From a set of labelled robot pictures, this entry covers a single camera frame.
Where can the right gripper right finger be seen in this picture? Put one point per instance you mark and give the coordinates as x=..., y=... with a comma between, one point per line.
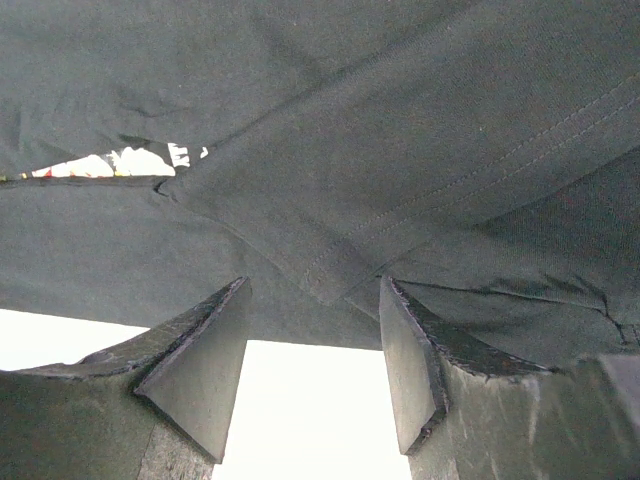
x=466, y=410

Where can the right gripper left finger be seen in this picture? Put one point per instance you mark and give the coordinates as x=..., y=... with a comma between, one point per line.
x=158, y=406

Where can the black floral t shirt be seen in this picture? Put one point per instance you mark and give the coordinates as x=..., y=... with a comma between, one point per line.
x=485, y=154

